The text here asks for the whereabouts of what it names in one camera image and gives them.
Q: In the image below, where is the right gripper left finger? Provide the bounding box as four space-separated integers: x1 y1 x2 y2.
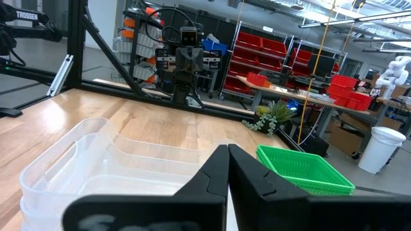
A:
175 144 230 206

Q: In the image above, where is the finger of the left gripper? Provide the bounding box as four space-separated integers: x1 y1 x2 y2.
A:
176 47 191 74
189 47 204 74

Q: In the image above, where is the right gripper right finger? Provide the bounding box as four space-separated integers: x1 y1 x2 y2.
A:
229 144 310 231

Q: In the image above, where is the green plastic basket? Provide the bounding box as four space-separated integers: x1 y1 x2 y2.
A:
256 149 356 193
256 144 356 190
256 152 354 197

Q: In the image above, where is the clear plastic bin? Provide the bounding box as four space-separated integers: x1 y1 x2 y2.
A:
21 205 81 231
19 192 81 231
19 117 240 231

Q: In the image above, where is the blue storage bin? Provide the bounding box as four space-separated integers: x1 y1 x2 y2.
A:
202 38 228 56

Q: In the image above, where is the orange and white parts rack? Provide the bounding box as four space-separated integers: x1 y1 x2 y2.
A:
112 6 166 85

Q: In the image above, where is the black storage cabinet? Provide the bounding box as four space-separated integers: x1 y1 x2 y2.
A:
160 4 239 49

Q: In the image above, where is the red plastic storage bin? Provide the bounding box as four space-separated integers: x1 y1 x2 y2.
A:
330 74 360 89
290 47 313 65
231 47 258 65
236 31 263 49
327 83 354 99
256 55 283 72
260 37 288 58
223 76 251 94
348 91 374 112
228 62 254 78

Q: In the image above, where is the red mesh basket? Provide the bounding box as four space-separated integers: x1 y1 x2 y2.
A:
245 71 273 89

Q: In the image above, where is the small potted succulent plant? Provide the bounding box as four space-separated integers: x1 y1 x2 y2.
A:
241 101 297 138

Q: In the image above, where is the black floor crate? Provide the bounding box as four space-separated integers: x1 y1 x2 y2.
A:
298 133 331 158

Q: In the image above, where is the wooden work table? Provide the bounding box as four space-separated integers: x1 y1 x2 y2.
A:
236 75 380 155

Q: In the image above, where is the brown cardboard box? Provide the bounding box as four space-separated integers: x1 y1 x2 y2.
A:
327 117 369 157

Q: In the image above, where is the black desk monitor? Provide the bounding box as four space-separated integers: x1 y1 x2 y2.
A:
308 54 337 78

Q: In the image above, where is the white trash bin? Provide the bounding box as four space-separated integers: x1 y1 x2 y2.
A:
357 126 407 175

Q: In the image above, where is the ceiling light strip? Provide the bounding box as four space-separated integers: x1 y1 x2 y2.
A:
297 9 411 30

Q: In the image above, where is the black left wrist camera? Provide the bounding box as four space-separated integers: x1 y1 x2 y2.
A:
179 26 199 48

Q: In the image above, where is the metal wire shelving rack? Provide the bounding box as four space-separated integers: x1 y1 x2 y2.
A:
220 21 295 101

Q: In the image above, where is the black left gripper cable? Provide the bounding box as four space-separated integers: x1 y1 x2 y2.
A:
144 6 202 44

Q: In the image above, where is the silver aluminium bracket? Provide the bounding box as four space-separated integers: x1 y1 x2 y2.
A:
46 54 74 98

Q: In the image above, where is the yellow hanging cable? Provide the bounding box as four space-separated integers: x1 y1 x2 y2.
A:
297 0 337 145

